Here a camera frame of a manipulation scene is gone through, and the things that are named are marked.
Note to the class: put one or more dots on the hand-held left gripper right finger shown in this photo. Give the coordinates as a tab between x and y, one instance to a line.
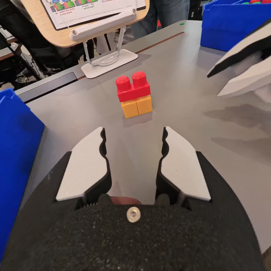
185	171

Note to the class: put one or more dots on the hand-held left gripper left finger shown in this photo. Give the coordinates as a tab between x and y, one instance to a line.
82	169

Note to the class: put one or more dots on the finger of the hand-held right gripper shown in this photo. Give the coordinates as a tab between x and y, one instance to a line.
258	36
254	78

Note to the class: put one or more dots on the blue plastic bin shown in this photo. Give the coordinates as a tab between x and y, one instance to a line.
17	169
228	25

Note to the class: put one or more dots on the yellow toy building block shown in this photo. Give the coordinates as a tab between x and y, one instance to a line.
145	104
129	109

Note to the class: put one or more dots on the red two-stud toy block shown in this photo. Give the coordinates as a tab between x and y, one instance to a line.
133	89

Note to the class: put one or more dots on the black flat panel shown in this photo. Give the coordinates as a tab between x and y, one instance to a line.
46	87

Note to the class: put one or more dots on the wooden display board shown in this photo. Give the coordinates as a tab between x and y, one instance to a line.
38	25

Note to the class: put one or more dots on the printed instruction sheet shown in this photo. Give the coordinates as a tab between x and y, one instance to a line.
93	10

